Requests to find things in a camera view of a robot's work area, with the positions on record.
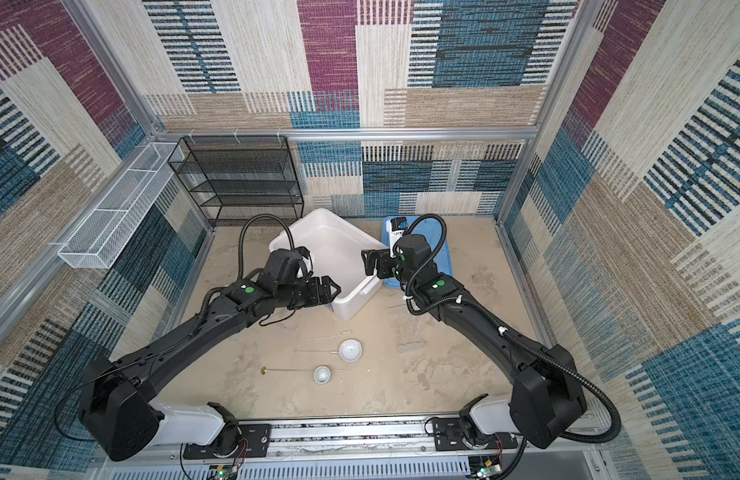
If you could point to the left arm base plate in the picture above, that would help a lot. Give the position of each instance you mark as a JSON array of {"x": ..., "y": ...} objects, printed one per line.
[{"x": 234, "y": 442}]

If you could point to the white plastic storage bin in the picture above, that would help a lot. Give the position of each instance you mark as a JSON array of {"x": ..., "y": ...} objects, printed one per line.
[{"x": 335, "y": 246}]

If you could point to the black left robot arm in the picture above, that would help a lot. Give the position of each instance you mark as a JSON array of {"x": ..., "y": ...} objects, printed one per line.
[{"x": 116, "y": 398}]

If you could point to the blue plastic bin lid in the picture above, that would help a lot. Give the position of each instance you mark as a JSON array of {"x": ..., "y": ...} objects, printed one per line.
[{"x": 431, "y": 230}]

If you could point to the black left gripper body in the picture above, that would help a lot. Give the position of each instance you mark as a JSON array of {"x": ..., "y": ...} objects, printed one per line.
[{"x": 305, "y": 294}]

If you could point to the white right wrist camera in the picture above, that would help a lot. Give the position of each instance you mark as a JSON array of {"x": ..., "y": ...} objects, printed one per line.
[{"x": 395, "y": 228}]

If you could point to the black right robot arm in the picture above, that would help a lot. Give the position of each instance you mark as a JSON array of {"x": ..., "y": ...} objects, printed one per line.
[{"x": 548, "y": 393}]

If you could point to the large white porcelain dish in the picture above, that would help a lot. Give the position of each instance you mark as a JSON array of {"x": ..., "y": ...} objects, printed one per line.
[{"x": 350, "y": 350}]

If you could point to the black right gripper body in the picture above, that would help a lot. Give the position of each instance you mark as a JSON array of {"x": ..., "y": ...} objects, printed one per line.
[{"x": 388, "y": 267}]

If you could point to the white wire mesh basket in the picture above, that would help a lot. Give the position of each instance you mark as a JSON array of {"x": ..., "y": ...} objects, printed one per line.
[{"x": 104, "y": 233}]

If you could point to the clear plastic pipette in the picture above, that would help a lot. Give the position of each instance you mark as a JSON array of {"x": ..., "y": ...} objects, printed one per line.
[{"x": 334, "y": 335}]

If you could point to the small white porcelain dish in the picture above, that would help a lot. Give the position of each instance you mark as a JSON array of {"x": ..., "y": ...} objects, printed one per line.
[{"x": 322, "y": 374}]

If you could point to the clear glass stirring rod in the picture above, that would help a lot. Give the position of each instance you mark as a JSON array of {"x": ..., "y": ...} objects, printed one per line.
[{"x": 331, "y": 352}]

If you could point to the black wire mesh shelf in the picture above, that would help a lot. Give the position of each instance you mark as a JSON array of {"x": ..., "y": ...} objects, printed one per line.
[{"x": 234, "y": 178}]

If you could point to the aluminium mounting rail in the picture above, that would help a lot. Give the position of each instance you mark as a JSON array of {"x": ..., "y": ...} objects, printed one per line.
[{"x": 370, "y": 447}]

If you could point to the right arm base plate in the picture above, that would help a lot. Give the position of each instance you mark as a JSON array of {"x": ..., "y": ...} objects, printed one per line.
[{"x": 455, "y": 434}]

